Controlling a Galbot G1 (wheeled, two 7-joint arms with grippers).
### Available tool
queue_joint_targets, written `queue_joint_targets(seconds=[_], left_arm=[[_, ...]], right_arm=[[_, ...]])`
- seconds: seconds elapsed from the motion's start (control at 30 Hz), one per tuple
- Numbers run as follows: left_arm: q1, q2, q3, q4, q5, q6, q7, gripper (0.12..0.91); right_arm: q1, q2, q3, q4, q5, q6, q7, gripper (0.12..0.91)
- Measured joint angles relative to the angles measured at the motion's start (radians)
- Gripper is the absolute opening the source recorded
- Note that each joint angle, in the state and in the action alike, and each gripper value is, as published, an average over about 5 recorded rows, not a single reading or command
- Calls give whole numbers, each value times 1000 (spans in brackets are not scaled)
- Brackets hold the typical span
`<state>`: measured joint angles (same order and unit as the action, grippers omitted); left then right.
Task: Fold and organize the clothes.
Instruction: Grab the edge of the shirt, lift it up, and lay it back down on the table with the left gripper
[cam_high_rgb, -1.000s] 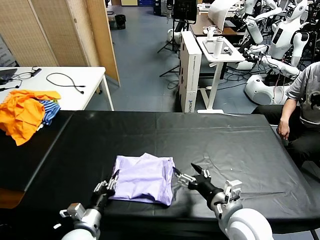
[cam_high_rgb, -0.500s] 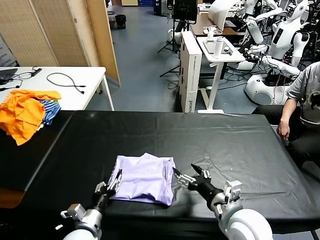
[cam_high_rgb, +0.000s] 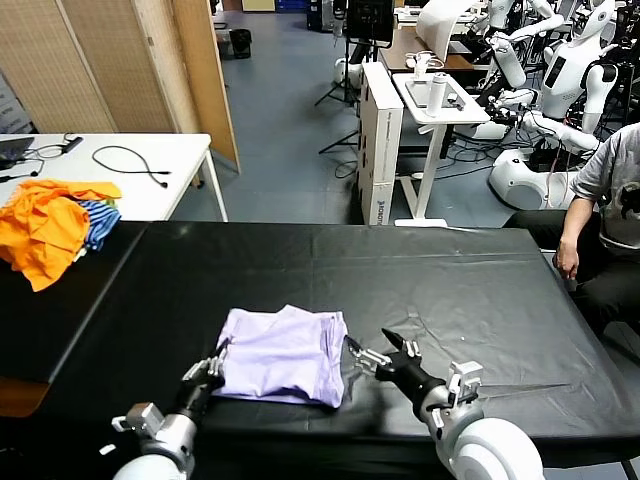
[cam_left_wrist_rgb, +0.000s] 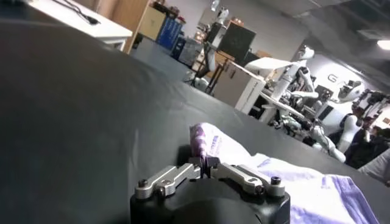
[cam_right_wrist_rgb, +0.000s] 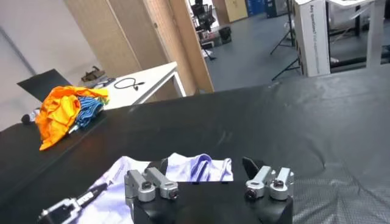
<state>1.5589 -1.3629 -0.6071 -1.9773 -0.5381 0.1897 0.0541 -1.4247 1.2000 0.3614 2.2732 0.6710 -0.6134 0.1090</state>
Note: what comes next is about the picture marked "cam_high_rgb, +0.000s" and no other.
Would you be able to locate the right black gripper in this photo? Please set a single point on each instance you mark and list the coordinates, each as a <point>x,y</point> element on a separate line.
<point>407,372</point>

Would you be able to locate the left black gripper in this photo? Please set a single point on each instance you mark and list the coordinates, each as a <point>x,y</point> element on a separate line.
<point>194,397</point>

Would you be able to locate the lavender t-shirt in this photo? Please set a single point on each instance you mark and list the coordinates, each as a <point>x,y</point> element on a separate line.
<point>285,355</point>

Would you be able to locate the person's right forearm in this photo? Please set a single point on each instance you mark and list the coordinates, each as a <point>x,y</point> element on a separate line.
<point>575,220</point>

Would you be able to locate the small white robot base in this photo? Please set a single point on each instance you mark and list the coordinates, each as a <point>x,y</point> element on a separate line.
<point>350,70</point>

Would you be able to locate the person's right hand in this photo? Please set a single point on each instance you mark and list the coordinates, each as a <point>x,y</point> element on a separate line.
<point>568,260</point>

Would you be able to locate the black table cover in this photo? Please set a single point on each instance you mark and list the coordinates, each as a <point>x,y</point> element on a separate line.
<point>520,270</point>

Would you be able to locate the blue striped garment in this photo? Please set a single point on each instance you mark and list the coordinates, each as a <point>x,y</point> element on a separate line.
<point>102,220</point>

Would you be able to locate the tall white cardboard box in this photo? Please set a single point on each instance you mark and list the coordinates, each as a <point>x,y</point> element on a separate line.
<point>385,150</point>

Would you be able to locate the orange garment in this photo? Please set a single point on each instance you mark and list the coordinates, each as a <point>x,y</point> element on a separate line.
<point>45,230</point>

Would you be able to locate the white table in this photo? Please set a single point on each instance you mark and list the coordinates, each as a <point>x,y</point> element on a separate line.
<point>185,150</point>

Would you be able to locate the white standing desk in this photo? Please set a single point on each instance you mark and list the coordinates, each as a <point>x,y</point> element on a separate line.
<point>472,116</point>

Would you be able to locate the small black device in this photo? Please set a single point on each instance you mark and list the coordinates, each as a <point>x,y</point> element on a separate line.
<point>457,103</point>

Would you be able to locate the white bottle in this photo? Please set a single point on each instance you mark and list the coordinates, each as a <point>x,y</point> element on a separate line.
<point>436,95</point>

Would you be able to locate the grey tablet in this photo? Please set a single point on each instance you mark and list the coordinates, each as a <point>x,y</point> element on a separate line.
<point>417,92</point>

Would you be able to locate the black tripod stand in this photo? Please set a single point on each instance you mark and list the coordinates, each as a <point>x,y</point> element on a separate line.
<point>346,75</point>

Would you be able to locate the white headset on stand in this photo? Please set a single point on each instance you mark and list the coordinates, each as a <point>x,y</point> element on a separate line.
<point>421,67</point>

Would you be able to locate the seated person grey t-shirt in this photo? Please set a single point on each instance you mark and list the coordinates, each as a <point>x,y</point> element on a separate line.
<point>615,165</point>

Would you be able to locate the black laptop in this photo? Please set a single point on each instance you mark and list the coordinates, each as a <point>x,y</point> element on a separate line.
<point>12,148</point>

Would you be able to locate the brown wooden desk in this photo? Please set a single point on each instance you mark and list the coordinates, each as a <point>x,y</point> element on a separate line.
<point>400,50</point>

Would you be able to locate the wooden folding screen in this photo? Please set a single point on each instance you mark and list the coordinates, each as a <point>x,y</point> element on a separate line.
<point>125,65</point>

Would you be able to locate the black waste bin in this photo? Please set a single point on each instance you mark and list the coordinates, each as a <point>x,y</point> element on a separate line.
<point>241,45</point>

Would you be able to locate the white humanoid robot black screen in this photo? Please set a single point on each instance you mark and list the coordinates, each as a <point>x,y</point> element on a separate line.
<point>565,80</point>

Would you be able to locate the white curved panel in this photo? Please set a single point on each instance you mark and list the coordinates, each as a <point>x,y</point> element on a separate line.
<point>437,30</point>

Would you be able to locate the black monitor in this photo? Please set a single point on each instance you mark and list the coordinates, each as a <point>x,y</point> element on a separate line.
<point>370,20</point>

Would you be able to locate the blue storage bins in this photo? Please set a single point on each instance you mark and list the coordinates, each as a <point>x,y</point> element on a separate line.
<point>292,5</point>

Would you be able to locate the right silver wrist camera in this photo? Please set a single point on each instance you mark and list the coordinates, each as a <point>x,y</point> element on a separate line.
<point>465,372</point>

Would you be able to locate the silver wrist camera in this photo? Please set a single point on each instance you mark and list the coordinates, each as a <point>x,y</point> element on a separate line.
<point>465,372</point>
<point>145,415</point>

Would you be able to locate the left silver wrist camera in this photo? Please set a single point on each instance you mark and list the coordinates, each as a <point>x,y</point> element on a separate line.
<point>145,415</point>

